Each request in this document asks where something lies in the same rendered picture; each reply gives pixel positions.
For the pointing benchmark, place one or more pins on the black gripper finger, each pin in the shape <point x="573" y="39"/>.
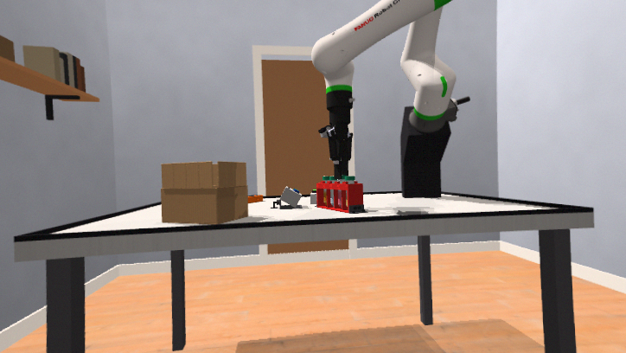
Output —
<point x="346" y="151"/>
<point x="335" y="148"/>

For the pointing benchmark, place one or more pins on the orange pocket multimeter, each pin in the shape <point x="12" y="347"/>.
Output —
<point x="254" y="198"/>

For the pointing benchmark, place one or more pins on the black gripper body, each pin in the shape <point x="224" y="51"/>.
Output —
<point x="339" y="118"/>

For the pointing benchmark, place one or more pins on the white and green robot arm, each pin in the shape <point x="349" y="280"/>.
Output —
<point x="432" y="80"/>

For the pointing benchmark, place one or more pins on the grey button panel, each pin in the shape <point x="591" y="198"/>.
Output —
<point x="290" y="196"/>

